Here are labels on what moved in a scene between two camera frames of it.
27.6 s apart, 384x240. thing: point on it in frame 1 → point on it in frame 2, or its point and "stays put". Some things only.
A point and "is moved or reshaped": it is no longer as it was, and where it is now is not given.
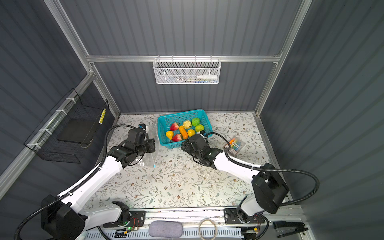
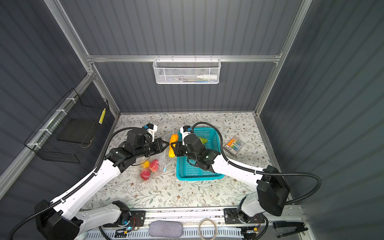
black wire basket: [68, 131] stays put
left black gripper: [150, 142] stays put
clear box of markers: [235, 144] stays put
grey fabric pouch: [167, 229] stays put
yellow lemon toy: [191, 132] → [146, 164]
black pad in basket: [77, 130] stays put
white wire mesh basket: [186, 71] stays put
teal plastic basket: [164, 124] → [186, 171]
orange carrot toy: [183, 132] → [174, 138]
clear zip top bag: [151, 157] is moved or reshaped
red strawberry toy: [177, 137] → [145, 174]
